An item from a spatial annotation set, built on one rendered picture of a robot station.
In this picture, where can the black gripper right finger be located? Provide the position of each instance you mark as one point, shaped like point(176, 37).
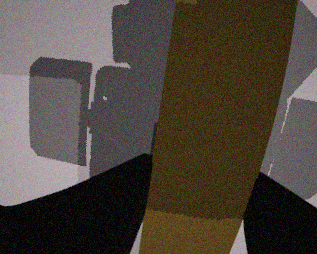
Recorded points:
point(277, 221)

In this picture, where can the yellow bar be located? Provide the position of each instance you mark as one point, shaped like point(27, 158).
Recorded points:
point(224, 77)

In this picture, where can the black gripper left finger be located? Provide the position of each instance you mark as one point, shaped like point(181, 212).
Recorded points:
point(101, 215)

